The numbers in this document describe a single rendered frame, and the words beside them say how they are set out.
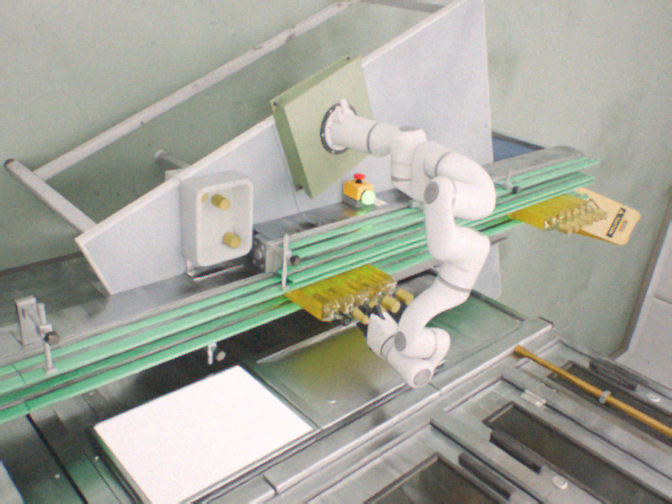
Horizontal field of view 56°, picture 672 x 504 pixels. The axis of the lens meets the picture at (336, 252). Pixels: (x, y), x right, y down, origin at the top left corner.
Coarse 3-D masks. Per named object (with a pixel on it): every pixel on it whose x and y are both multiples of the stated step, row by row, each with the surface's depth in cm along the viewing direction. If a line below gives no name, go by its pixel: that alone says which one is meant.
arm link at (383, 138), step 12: (372, 132) 174; (384, 132) 171; (396, 132) 168; (408, 132) 166; (420, 132) 167; (372, 144) 174; (384, 144) 171; (396, 144) 168; (408, 144) 166; (396, 156) 169; (408, 156) 167; (396, 168) 171; (408, 168) 169
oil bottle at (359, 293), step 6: (336, 276) 190; (342, 276) 190; (336, 282) 187; (342, 282) 187; (348, 282) 187; (354, 282) 187; (342, 288) 184; (348, 288) 184; (354, 288) 184; (360, 288) 184; (354, 294) 181; (360, 294) 182; (366, 294) 183; (360, 300) 181
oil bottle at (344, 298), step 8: (320, 280) 187; (328, 280) 187; (320, 288) 183; (328, 288) 183; (336, 288) 183; (336, 296) 179; (344, 296) 179; (352, 296) 180; (344, 304) 177; (344, 312) 178
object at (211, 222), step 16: (208, 192) 171; (224, 192) 174; (240, 192) 174; (208, 208) 173; (240, 208) 176; (208, 224) 175; (224, 224) 179; (240, 224) 178; (208, 240) 177; (208, 256) 173; (224, 256) 174
